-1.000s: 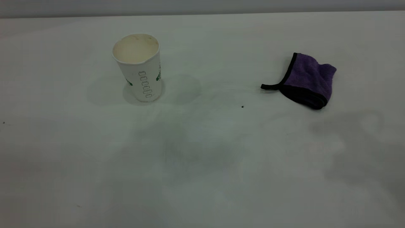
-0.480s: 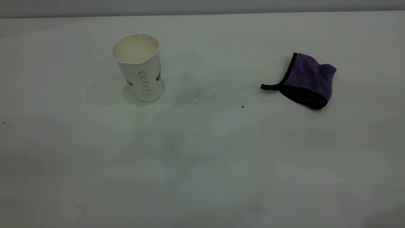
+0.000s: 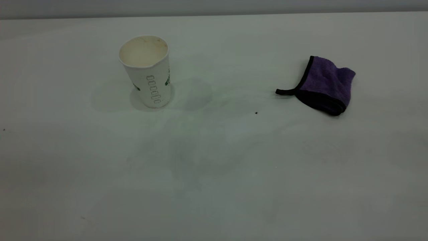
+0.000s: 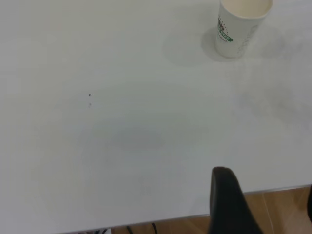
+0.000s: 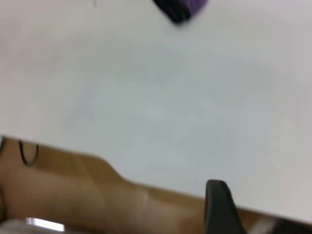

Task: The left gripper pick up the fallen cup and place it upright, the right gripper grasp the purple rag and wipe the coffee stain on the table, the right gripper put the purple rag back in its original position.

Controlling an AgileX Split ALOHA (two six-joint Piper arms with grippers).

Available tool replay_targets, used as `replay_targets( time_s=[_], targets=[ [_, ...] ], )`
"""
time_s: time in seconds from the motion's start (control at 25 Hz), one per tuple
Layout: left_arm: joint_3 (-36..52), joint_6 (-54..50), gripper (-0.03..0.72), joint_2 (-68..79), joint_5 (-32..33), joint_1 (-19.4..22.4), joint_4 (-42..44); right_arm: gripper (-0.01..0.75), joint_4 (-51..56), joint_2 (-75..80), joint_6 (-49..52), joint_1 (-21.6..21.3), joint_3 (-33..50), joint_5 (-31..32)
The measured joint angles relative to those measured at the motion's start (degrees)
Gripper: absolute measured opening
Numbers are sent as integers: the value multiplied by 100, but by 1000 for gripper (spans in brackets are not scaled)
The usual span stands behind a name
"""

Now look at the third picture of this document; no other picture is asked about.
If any purple cloth with black trim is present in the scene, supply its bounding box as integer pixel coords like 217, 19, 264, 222
275, 56, 356, 117

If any white paper cup green print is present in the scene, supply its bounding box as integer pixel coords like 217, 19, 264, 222
118, 35, 172, 109

